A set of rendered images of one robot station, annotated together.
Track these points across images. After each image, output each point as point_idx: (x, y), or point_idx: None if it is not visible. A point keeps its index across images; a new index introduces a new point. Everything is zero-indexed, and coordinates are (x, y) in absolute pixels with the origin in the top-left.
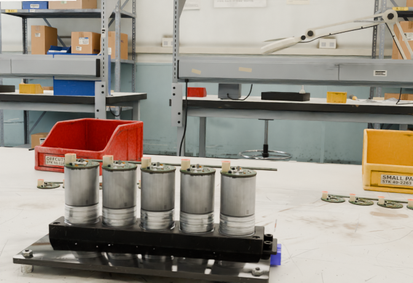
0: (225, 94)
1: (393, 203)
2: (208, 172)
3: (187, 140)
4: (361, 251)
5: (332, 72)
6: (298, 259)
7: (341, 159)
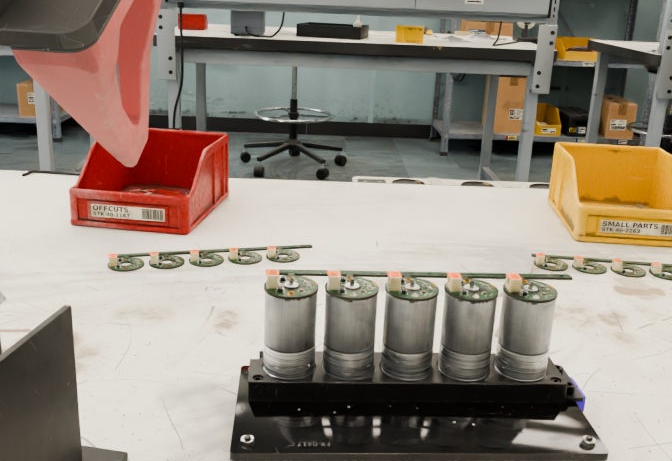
0: (243, 27)
1: (631, 267)
2: (492, 295)
3: (166, 91)
4: (656, 370)
5: None
6: (593, 395)
7: (398, 117)
